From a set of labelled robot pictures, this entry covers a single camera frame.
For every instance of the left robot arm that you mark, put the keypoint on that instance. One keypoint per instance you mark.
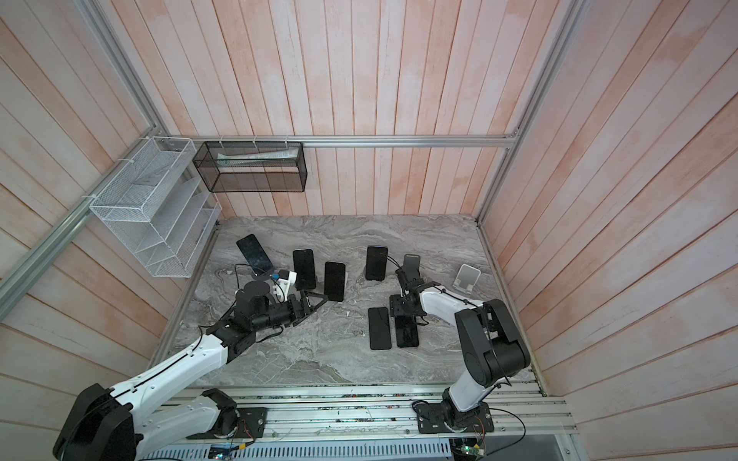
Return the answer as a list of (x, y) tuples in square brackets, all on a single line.
[(126, 421)]

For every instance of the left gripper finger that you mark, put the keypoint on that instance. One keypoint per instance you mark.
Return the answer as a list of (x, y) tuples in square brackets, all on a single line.
[(313, 298), (306, 312)]

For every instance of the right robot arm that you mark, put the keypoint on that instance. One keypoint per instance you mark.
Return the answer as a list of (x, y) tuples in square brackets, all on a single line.
[(492, 347)]

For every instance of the white wire mesh shelf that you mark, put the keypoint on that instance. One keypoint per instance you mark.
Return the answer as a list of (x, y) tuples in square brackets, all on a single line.
[(164, 218)]

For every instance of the black wire mesh basket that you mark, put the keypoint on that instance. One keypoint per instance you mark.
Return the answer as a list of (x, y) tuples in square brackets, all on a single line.
[(252, 166)]

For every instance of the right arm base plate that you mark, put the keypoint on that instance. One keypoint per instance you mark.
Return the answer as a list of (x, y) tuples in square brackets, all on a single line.
[(438, 418)]

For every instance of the dark round phone stand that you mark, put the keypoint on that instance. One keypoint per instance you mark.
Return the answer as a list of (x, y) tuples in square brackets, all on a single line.
[(411, 266)]

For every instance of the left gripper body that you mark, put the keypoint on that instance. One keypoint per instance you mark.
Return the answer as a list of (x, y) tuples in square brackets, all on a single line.
[(285, 312)]

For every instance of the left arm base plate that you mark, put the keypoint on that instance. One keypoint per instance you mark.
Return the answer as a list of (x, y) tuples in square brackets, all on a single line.
[(251, 423)]

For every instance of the purple edged phone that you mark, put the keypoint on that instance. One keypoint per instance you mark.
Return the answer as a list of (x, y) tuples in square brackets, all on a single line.
[(406, 329)]

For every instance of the green edged phone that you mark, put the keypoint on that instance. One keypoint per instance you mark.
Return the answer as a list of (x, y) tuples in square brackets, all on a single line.
[(304, 267)]

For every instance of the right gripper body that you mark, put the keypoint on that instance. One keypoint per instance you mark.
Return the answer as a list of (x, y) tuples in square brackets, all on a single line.
[(400, 305)]

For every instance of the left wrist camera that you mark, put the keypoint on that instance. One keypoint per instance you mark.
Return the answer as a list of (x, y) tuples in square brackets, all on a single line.
[(282, 281)]

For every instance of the blue edged phone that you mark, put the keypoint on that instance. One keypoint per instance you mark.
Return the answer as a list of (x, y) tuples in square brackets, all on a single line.
[(376, 261)]

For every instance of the white folding phone stand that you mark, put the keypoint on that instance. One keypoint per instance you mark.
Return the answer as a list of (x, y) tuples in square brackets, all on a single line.
[(466, 279)]

